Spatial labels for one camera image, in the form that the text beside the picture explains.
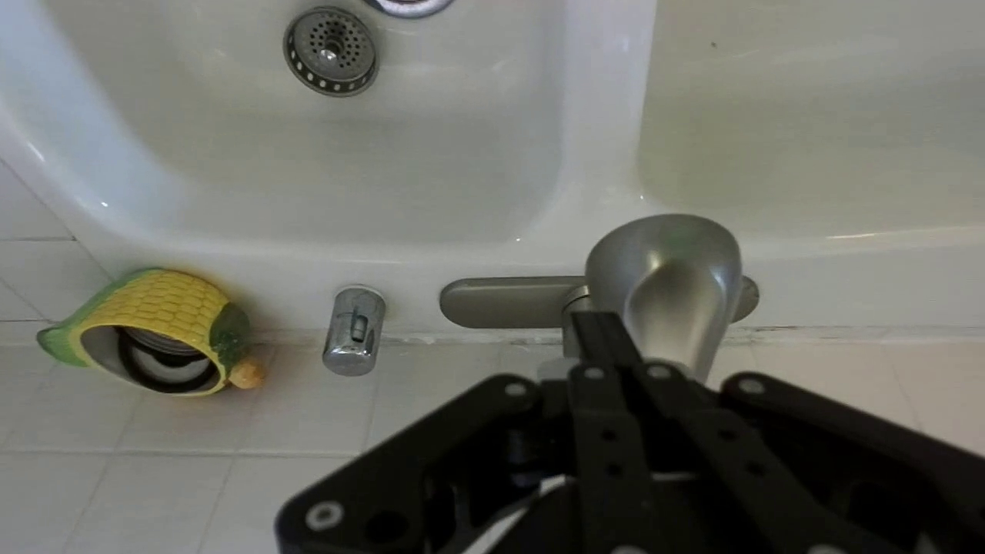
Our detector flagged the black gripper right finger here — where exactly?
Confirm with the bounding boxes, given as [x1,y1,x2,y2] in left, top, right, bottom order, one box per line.
[630,363,985,554]

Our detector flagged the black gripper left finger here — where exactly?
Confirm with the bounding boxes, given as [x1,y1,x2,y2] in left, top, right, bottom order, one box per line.
[275,312,659,554]

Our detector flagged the brushed metal faucet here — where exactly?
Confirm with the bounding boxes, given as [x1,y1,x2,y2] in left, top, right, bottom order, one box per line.
[436,212,762,389]

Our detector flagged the white double basin sink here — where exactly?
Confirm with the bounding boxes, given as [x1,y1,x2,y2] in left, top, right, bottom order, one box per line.
[0,0,985,340]

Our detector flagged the small chrome cap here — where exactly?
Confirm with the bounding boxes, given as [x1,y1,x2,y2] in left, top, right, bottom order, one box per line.
[321,287,387,377]

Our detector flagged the yellow corn shaped holder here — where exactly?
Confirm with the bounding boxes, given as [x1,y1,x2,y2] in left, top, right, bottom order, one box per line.
[37,265,266,399]

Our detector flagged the metal strainer basket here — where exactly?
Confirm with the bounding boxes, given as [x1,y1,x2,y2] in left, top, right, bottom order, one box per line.
[284,2,382,99]

